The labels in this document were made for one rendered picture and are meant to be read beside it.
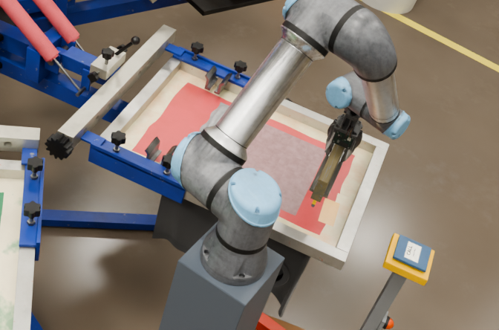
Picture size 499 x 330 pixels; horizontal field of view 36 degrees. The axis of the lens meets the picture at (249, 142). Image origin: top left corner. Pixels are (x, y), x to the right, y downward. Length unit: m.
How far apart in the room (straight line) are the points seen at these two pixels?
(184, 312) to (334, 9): 0.76
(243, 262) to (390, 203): 2.31
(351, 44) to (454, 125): 3.10
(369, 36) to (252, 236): 0.47
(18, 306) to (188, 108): 0.94
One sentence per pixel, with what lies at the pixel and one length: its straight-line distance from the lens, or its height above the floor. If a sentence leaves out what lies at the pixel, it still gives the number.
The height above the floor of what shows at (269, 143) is 0.96.
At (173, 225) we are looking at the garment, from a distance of 2.40.
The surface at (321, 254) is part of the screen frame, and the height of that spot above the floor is 0.98.
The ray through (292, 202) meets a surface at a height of 0.96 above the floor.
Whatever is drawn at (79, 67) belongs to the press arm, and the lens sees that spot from 2.46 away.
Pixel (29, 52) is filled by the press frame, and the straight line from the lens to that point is 2.47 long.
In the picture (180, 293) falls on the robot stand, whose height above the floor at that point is 1.11.
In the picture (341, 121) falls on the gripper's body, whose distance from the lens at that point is 2.17.
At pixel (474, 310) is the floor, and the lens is 3.66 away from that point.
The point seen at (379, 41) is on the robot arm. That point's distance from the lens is 1.60.
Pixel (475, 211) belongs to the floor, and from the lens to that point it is 4.14.
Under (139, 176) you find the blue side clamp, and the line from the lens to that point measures 2.20.
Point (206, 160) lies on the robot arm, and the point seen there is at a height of 1.42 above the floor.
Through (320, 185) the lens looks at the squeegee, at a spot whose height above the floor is 1.13.
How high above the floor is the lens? 2.50
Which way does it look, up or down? 40 degrees down
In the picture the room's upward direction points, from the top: 18 degrees clockwise
